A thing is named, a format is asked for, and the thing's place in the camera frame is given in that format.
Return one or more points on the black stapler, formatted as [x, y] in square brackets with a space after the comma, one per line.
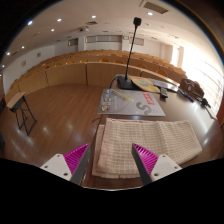
[205, 102]

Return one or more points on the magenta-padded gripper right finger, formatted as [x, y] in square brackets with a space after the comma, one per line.
[160, 166]

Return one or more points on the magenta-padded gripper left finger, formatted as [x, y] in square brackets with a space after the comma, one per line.
[60, 165]

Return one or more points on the blue marker pen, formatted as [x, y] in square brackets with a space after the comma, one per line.
[181, 93]

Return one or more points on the black remote control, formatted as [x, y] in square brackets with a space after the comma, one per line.
[164, 92]

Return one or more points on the rows of wooden auditorium seats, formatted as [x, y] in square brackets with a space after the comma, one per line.
[66, 73]

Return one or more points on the yellow booklet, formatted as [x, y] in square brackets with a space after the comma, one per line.
[145, 85]

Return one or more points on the small wooden folding desk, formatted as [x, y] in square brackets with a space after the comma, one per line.
[18, 100]

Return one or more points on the black gooseneck desk microphone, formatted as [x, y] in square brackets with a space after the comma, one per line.
[126, 83]

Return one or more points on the yellow pen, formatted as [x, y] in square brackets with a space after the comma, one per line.
[121, 95]

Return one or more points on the round ceiling lights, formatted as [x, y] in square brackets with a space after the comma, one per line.
[58, 20]

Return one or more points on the blue printed paper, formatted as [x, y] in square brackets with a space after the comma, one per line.
[165, 84]

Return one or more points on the beige waffle-weave towel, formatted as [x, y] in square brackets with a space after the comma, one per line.
[153, 136]

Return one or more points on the ceiling air vent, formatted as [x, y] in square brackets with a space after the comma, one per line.
[155, 7]

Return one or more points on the grey printed poster sheet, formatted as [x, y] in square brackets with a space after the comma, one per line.
[133, 106]

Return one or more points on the brown wooden desk organizer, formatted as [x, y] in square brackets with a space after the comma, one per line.
[191, 87]

